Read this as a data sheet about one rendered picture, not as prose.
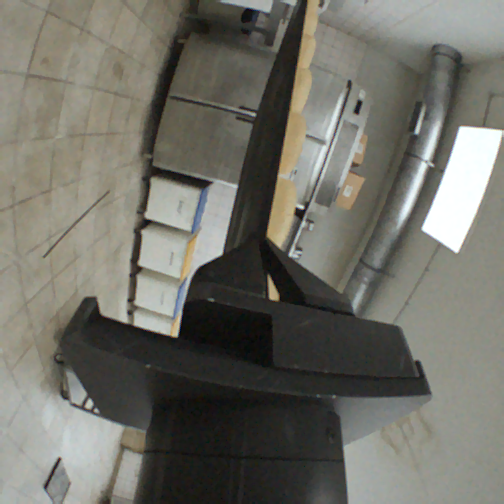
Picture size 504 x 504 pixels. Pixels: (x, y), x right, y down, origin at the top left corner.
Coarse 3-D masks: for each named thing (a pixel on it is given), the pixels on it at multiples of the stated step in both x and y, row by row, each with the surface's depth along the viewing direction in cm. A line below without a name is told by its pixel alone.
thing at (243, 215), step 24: (288, 24) 27; (288, 48) 19; (288, 72) 15; (264, 96) 38; (288, 96) 14; (264, 120) 26; (264, 144) 20; (264, 168) 16; (240, 192) 37; (264, 192) 14; (240, 216) 27; (264, 216) 13; (240, 240) 21; (264, 240) 13
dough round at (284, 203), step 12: (288, 180) 17; (276, 192) 15; (288, 192) 16; (276, 204) 15; (288, 204) 15; (276, 216) 15; (288, 216) 16; (276, 228) 16; (288, 228) 16; (276, 240) 16
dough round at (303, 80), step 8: (304, 72) 18; (296, 80) 17; (304, 80) 17; (296, 88) 18; (304, 88) 18; (296, 96) 18; (304, 96) 18; (296, 104) 19; (304, 104) 19; (296, 112) 19
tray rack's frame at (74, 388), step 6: (66, 360) 151; (66, 372) 147; (66, 378) 149; (72, 378) 158; (66, 384) 151; (72, 384) 158; (78, 384) 170; (72, 390) 158; (78, 390) 170; (66, 396) 162; (72, 396) 158; (78, 396) 170; (72, 402) 158
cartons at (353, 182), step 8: (360, 144) 247; (360, 152) 249; (352, 160) 250; (360, 160) 251; (352, 176) 254; (360, 176) 255; (344, 184) 259; (352, 184) 258; (360, 184) 258; (344, 192) 263; (352, 192) 263; (344, 200) 268; (352, 200) 268; (344, 208) 273
